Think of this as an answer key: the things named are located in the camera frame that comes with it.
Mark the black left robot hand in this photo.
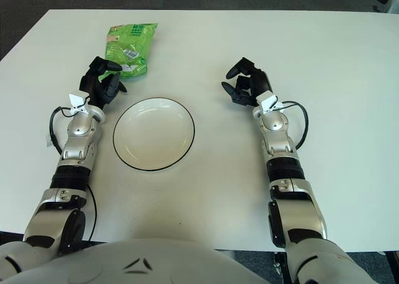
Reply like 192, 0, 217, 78
78, 56, 128, 108

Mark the white plate with black rim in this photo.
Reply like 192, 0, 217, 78
112, 97, 196, 172

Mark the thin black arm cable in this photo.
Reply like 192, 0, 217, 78
81, 184, 98, 243

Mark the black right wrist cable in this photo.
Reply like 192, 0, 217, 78
274, 100, 309, 150

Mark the green snack bag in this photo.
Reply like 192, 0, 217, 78
105, 22, 160, 79

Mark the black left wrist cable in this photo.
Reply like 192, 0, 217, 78
49, 105, 91, 156

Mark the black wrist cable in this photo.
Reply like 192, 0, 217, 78
274, 100, 309, 150
49, 105, 91, 156

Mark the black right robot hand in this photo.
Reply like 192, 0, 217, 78
221, 57, 272, 107

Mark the black table leg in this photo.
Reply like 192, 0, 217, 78
272, 251, 289, 284
385, 251, 399, 284

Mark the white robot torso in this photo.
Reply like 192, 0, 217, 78
40, 230, 269, 284

